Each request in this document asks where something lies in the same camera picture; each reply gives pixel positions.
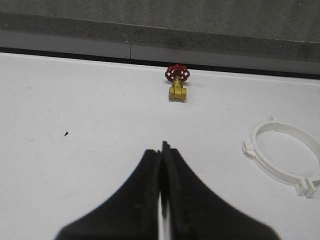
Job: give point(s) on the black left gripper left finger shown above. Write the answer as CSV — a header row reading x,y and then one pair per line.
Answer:
x,y
131,213

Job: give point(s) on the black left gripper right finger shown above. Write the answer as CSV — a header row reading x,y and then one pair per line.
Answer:
x,y
197,213

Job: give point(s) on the white half pipe clamp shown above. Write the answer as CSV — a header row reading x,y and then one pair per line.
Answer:
x,y
250,148
293,156

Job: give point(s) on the brass valve red handwheel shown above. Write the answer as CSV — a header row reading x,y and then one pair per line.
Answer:
x,y
177,74

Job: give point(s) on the grey stone counter ledge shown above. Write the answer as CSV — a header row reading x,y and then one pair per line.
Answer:
x,y
271,35

